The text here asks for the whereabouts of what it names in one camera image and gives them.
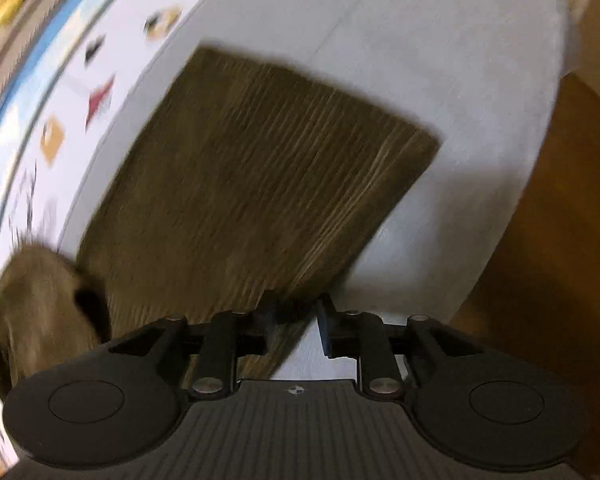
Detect wooden bed frame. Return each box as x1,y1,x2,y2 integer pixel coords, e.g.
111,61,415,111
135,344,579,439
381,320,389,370
453,0,600,479

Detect blue cloud pattern quilt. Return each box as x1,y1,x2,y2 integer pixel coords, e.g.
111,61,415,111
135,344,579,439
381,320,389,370
0,0,146,146

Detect olive corduroy pants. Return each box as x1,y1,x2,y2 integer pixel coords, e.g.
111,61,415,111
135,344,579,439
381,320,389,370
0,46,440,396

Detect patterned deer bed sheet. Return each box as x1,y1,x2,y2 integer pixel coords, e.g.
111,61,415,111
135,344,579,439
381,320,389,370
0,0,570,379

